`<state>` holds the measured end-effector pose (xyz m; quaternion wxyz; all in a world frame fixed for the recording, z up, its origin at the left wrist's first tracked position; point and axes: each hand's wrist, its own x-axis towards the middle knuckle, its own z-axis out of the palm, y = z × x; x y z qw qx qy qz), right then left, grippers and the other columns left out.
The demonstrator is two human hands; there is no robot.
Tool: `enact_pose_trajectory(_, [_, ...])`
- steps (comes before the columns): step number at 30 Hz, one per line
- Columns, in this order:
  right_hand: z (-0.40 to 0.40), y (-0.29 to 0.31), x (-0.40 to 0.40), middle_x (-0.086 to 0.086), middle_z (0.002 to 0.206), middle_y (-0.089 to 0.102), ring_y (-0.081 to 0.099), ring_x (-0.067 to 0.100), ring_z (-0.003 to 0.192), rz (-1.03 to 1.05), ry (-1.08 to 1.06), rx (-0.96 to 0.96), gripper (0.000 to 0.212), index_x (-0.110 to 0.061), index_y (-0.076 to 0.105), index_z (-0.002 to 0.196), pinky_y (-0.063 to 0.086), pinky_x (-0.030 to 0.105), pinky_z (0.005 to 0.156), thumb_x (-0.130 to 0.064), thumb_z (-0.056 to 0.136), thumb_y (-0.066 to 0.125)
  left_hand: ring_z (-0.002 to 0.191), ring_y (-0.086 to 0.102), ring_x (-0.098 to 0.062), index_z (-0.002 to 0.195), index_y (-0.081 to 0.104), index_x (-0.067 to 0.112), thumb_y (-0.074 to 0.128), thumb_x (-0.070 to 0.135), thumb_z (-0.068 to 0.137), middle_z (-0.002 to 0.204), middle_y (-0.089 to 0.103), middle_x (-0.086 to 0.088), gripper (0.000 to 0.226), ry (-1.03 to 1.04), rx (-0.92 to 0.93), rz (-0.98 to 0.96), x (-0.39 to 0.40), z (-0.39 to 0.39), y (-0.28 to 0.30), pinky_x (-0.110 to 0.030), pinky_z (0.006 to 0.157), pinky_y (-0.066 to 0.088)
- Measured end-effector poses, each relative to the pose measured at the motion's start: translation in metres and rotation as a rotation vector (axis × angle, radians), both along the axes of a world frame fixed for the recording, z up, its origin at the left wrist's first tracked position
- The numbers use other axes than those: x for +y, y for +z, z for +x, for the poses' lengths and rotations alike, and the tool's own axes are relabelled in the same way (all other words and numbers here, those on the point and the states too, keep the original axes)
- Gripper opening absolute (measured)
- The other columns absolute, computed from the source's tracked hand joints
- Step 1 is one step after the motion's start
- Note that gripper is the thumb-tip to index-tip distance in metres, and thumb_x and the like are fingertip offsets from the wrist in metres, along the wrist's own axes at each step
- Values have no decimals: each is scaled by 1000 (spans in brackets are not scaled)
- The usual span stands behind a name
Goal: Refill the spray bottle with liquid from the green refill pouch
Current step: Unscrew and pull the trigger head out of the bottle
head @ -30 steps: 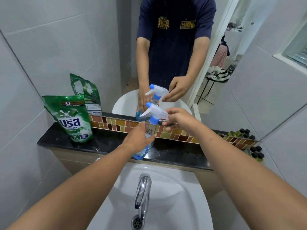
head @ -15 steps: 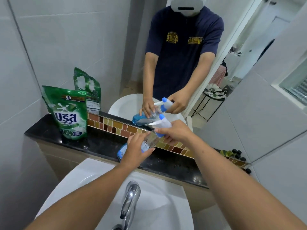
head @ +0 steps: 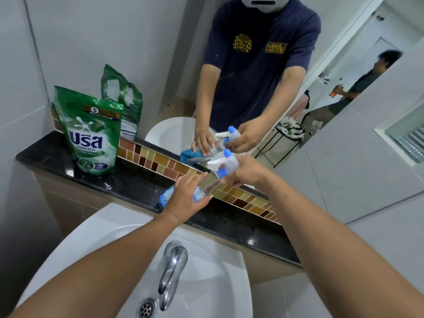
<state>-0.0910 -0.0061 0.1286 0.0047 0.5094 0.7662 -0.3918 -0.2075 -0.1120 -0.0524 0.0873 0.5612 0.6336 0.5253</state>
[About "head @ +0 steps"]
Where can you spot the white ceramic sink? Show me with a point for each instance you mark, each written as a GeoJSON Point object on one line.
{"type": "Point", "coordinates": [215, 281]}

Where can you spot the person's left thumb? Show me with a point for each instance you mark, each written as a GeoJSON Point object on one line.
{"type": "Point", "coordinates": [203, 199]}

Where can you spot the louvred window vent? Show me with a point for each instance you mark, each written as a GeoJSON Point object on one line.
{"type": "Point", "coordinates": [410, 139]}

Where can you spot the brown mosaic tile strip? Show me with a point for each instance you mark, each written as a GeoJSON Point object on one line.
{"type": "Point", "coordinates": [159, 159]}

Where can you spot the person's left hand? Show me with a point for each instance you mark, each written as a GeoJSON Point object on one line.
{"type": "Point", "coordinates": [180, 200]}

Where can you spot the person's right fingers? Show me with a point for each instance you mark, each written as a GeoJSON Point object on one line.
{"type": "Point", "coordinates": [231, 178]}

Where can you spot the clear spray bottle blue trigger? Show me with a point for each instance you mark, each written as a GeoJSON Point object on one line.
{"type": "Point", "coordinates": [212, 182]}

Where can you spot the chrome faucet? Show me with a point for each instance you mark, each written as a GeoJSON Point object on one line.
{"type": "Point", "coordinates": [172, 264]}

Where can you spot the person's right hand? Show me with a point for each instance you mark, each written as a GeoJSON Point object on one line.
{"type": "Point", "coordinates": [250, 172]}

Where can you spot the person's left forearm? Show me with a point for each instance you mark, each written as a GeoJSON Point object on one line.
{"type": "Point", "coordinates": [99, 271]}

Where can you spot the metal sink drain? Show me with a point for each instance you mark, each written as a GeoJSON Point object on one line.
{"type": "Point", "coordinates": [146, 308]}

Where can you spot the green detergent refill pouch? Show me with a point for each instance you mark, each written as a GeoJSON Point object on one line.
{"type": "Point", "coordinates": [89, 139]}

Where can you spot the blue cleaning cloth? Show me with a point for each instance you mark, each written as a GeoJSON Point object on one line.
{"type": "Point", "coordinates": [164, 197]}

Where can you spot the wall mirror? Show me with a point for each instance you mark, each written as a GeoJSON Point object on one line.
{"type": "Point", "coordinates": [149, 46]}

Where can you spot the black granite ledge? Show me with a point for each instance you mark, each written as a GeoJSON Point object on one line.
{"type": "Point", "coordinates": [132, 187]}

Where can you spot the person's right forearm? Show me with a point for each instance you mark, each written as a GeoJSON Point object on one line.
{"type": "Point", "coordinates": [331, 248]}

